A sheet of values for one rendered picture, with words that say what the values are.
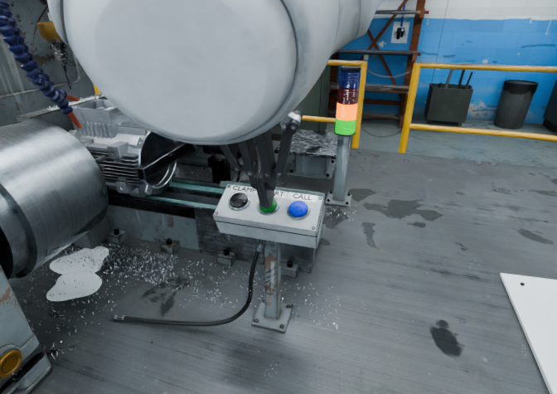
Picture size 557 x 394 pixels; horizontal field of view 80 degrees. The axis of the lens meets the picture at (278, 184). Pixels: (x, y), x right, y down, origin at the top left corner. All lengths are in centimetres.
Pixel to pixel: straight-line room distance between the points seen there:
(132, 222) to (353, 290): 59
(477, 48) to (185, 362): 547
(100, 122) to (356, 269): 71
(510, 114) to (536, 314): 480
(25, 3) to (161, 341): 85
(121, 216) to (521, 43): 550
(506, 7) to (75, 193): 555
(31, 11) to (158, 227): 62
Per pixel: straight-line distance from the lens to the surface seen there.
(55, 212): 67
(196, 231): 85
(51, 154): 69
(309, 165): 127
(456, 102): 528
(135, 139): 84
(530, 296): 91
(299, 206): 52
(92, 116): 92
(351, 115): 99
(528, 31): 585
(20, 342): 69
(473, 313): 82
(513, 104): 553
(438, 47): 564
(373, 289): 80
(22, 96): 105
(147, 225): 94
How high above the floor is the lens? 133
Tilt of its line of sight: 26 degrees down
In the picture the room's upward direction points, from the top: straight up
